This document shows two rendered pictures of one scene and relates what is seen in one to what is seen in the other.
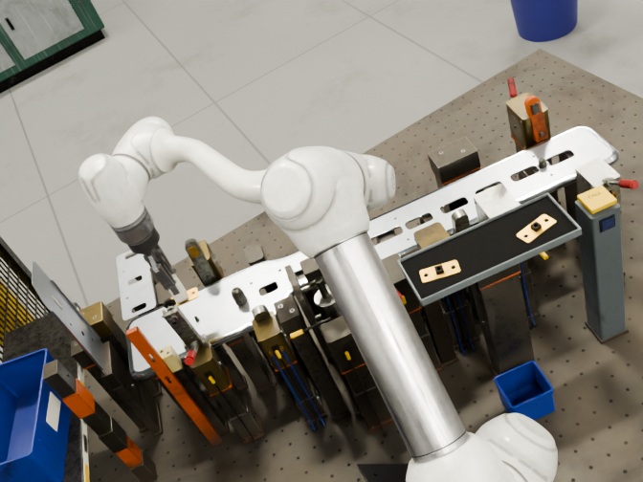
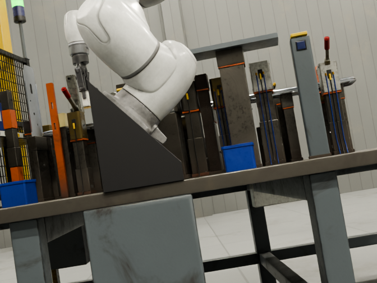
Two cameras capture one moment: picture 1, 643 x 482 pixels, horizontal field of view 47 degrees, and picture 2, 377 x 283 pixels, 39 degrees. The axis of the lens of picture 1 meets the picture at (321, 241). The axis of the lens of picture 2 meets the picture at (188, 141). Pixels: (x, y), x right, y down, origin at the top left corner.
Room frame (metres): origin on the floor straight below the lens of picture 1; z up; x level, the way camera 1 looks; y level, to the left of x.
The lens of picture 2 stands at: (-0.88, -0.45, 0.71)
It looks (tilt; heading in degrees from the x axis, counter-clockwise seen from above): 4 degrees up; 10
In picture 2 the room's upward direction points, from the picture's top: 9 degrees counter-clockwise
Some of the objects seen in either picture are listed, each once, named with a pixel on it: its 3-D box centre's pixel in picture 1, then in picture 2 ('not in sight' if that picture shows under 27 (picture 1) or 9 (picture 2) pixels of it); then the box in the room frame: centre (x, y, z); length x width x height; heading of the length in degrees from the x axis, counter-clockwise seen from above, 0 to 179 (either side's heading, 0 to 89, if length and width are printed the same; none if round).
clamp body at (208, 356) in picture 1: (229, 398); (80, 153); (1.24, 0.38, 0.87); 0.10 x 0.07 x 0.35; 1
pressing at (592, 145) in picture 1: (365, 244); (194, 109); (1.43, -0.10, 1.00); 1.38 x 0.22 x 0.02; 91
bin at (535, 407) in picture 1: (524, 394); (239, 157); (0.99, -0.30, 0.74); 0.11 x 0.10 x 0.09; 91
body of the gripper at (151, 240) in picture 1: (147, 245); (81, 65); (1.41, 0.38, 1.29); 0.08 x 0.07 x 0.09; 1
